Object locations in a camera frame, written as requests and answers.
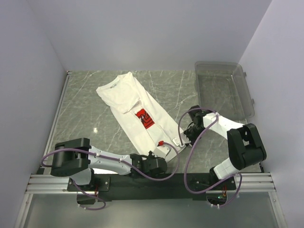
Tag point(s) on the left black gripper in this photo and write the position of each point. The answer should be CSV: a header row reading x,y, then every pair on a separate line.
x,y
151,156

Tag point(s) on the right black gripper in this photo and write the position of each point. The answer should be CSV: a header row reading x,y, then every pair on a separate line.
x,y
186,133

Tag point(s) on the white t-shirt red print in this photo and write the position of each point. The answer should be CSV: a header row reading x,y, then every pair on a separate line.
x,y
140,116

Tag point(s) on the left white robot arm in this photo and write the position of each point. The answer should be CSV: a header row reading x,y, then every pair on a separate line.
x,y
80,161

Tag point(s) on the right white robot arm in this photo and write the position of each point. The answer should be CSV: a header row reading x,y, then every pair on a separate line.
x,y
245,146

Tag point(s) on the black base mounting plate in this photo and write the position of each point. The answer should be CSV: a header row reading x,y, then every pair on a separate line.
x,y
111,187

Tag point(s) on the clear plastic bin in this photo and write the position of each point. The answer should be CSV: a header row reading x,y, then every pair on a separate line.
x,y
222,86

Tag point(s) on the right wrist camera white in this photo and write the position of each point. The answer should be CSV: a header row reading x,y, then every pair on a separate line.
x,y
181,141

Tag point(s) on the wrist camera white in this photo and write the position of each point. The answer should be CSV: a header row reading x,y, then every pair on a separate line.
x,y
162,150
181,141

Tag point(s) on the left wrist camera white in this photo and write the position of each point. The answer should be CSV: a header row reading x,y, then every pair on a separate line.
x,y
162,150

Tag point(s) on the aluminium frame rail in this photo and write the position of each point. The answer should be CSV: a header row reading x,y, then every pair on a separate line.
x,y
80,112

